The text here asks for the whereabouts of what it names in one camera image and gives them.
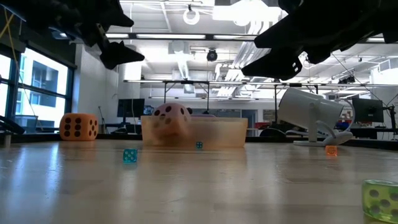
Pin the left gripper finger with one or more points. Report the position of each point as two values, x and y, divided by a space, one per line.
118 17
116 56

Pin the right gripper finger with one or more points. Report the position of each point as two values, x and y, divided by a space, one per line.
286 34
273 65

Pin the large pink foam die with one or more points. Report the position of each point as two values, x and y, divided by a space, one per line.
171 113

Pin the large orange foam die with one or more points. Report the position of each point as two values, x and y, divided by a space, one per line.
77 127

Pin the orange translucent plastic bin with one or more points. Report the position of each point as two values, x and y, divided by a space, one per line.
224 133

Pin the small teal translucent die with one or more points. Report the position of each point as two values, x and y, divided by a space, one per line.
199 145
130 155

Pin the small orange translucent die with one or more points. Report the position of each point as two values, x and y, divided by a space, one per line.
331 150

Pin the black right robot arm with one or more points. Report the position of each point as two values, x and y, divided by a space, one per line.
388 18

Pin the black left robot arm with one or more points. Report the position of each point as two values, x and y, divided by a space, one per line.
25 12

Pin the black computer monitor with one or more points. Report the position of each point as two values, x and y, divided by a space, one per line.
130 109
368 110

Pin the large window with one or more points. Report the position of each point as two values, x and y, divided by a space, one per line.
46 77

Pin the person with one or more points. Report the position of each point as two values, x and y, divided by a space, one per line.
189 110

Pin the small green translucent die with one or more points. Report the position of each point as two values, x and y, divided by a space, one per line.
381 202

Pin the white desk camera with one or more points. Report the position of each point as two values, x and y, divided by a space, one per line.
304 109

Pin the round black camera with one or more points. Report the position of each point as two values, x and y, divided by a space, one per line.
212 56

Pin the black aluminium rig frame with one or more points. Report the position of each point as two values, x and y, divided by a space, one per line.
40 138

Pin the small grey post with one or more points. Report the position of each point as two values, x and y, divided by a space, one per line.
7 138

